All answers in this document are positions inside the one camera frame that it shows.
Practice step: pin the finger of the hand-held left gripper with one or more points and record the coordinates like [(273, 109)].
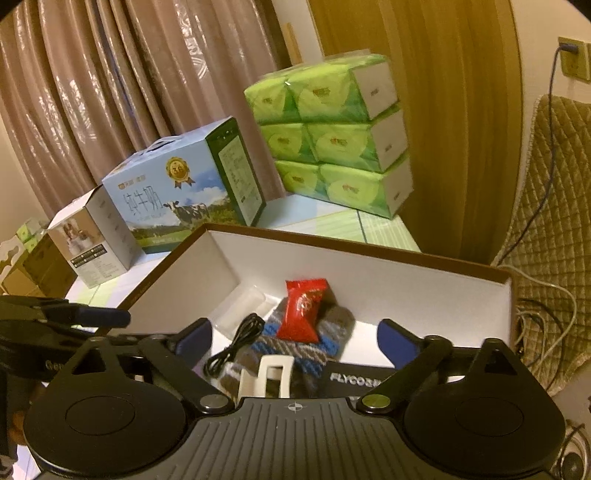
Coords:
[(101, 317), (55, 331)]

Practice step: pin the white appliance box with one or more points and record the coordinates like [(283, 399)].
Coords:
[(92, 249)]

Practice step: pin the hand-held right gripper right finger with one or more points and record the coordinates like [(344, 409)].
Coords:
[(395, 344)]

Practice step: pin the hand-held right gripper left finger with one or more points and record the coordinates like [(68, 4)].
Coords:
[(198, 339)]

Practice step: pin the wooden door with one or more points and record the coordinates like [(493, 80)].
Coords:
[(452, 115)]

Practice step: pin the stack of green tissue packs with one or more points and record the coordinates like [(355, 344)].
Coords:
[(332, 134)]

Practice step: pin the beige curtain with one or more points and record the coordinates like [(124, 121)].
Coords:
[(115, 83)]

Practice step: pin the plain brown carton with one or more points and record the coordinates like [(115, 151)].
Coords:
[(48, 267)]

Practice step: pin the milk carton gift box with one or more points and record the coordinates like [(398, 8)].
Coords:
[(184, 194)]

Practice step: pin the white hair claw clip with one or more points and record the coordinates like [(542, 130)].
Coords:
[(251, 378)]

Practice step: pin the small green tissue pile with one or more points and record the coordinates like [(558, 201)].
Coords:
[(32, 233)]

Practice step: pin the chair with quilted cover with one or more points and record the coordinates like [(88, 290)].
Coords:
[(554, 207)]

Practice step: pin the striped knit hat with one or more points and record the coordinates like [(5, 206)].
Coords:
[(295, 355)]

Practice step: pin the brown cardboard box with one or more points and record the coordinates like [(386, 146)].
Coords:
[(369, 277)]

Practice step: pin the beige wall socket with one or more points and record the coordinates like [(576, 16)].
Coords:
[(575, 60)]

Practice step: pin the red candy packet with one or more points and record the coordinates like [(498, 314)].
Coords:
[(302, 309)]

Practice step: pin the black shaver box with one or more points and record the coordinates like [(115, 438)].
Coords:
[(351, 381)]

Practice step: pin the beige cardboard with white insert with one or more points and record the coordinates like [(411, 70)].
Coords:
[(11, 263)]

